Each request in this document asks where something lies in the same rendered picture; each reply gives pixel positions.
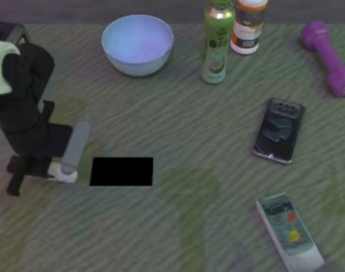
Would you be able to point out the white remote control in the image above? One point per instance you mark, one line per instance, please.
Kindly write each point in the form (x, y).
(288, 232)

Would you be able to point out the green drink bottle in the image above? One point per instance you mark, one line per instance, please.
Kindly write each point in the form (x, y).
(217, 45)

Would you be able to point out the light blue bowl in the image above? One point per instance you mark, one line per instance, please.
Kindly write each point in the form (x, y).
(137, 45)

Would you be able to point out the black smartphone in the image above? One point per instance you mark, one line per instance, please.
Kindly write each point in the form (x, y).
(278, 131)

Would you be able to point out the purple dumbbell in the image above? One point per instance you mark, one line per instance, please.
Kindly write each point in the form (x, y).
(328, 58)

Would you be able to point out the white and orange supplement bottle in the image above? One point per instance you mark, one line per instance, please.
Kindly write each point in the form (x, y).
(247, 27)

